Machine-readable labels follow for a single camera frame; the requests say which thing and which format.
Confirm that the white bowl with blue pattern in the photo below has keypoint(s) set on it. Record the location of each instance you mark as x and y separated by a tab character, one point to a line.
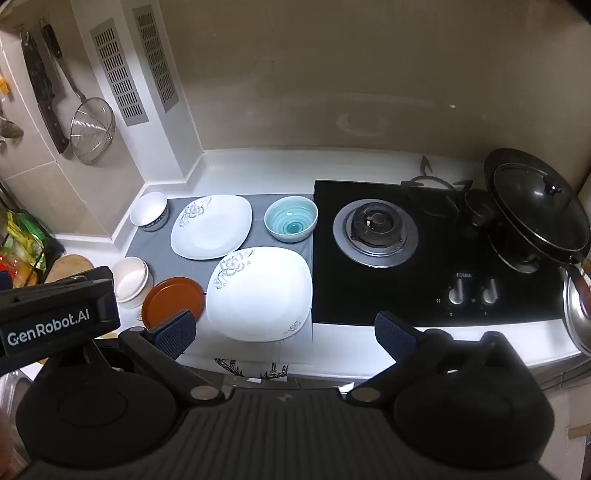
147	207

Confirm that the gas burner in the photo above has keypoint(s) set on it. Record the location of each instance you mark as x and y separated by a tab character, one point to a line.
375	228

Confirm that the white floral square plate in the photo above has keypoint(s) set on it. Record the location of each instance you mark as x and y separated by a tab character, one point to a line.
217	230
258	295

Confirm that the wooden cutting board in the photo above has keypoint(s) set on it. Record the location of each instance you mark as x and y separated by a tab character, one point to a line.
69	267

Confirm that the metal strainer ladle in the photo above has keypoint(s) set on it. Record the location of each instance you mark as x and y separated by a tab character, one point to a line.
92	131

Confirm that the teal spiral bowl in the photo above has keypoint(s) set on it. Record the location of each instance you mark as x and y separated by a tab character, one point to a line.
291	219

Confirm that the stainless steel pot lid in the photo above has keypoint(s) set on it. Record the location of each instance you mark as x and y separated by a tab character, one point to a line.
579	314

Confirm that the kitchen cleaver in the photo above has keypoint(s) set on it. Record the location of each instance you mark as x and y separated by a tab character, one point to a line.
44	92

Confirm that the small black pot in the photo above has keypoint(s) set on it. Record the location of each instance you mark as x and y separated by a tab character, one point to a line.
480	207

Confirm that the colourful packets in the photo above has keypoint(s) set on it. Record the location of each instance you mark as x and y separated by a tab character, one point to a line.
25	230

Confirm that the grey vent grille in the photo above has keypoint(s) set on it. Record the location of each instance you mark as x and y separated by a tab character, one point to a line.
154	57
117	74

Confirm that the stove knob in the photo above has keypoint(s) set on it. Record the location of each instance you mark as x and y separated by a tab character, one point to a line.
458	291
490	291

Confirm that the brown round plate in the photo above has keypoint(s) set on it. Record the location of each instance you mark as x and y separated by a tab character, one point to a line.
171	300

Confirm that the black glass gas stove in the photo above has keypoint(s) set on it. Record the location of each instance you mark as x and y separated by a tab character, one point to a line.
429	288

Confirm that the black wok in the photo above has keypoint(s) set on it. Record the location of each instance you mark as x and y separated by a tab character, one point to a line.
503	247

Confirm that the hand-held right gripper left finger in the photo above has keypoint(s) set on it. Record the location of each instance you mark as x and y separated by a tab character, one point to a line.
175	336

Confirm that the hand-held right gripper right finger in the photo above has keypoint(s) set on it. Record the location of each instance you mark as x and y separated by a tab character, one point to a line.
396	338

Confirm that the black wok lid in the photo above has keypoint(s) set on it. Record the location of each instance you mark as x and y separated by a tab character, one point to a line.
535	203

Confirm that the cream bowl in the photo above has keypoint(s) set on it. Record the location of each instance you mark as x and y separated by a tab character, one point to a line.
148	290
129	277

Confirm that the grey mat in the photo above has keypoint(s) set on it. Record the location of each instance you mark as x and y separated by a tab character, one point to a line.
152	249

